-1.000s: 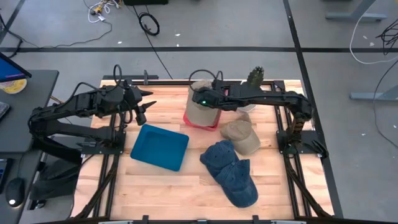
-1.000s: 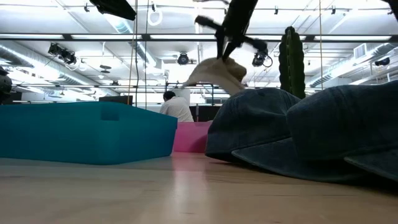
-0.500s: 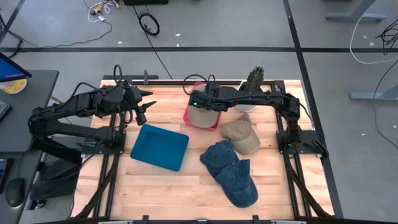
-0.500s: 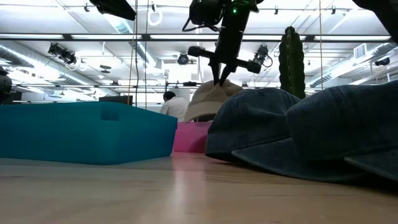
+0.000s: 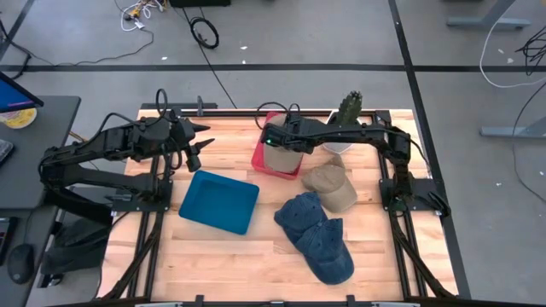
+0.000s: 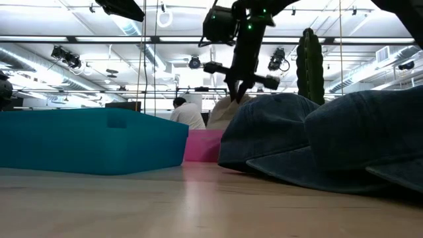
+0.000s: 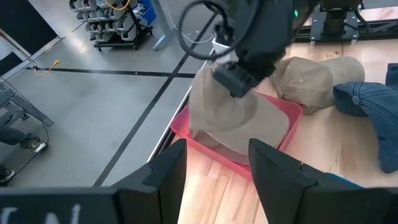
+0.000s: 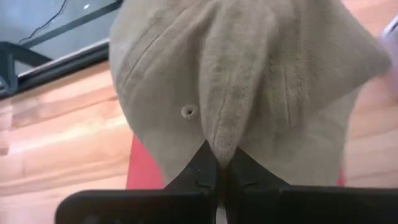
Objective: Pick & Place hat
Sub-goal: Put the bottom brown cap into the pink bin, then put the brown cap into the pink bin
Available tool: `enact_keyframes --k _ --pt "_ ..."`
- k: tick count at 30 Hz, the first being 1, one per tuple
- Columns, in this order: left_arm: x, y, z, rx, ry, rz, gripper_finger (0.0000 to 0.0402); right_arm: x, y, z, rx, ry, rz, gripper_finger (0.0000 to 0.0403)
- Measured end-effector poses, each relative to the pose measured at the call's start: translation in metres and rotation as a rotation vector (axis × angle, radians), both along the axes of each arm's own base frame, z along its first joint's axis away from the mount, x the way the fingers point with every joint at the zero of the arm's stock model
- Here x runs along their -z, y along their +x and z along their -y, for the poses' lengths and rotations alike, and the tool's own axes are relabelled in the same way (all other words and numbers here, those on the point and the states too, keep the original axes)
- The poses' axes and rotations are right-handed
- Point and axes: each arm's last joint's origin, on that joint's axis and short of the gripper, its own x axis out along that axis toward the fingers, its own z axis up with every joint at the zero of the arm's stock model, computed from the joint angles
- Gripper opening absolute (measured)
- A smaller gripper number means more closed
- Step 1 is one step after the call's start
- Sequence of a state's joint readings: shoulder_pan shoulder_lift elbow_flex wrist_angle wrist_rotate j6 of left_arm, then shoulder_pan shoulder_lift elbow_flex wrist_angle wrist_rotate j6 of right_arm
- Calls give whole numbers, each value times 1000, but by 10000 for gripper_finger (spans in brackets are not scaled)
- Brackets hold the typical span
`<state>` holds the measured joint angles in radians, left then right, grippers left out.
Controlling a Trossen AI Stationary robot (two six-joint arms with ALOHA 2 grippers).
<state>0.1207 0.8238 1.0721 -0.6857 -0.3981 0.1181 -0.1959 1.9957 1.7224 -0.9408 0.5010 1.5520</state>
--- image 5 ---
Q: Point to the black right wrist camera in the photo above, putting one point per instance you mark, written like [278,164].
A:
[273,136]

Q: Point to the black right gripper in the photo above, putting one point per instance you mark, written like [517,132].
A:
[300,134]

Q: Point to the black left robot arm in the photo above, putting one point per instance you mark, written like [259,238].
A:
[106,140]

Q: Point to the blue plastic bin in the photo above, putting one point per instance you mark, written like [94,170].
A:
[217,200]

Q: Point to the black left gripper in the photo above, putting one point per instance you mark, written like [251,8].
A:
[181,134]

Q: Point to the black computer mouse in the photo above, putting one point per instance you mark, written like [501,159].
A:
[20,264]

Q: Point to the black power box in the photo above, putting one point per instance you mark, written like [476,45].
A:
[200,3]

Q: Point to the black keyboard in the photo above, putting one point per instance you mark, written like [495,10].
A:
[4,151]

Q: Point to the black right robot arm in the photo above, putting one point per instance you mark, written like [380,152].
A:
[362,133]

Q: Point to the white hexagonal plant pot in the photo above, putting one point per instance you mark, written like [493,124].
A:
[337,147]

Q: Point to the green cactus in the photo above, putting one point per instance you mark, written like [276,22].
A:
[350,108]

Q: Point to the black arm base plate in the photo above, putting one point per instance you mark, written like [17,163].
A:
[426,187]
[136,206]

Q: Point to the tan cotton cap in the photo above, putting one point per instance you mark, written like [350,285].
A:
[279,160]
[330,187]

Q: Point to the black desk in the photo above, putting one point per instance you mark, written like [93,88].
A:
[38,149]

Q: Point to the grey desk foot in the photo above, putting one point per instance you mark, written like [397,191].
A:
[482,22]
[512,132]

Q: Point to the red plastic tray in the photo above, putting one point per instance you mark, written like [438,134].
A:
[257,160]

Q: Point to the black computer monitor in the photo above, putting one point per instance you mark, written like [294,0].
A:
[13,96]

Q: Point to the black aluminium table frame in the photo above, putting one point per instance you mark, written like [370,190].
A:
[230,113]

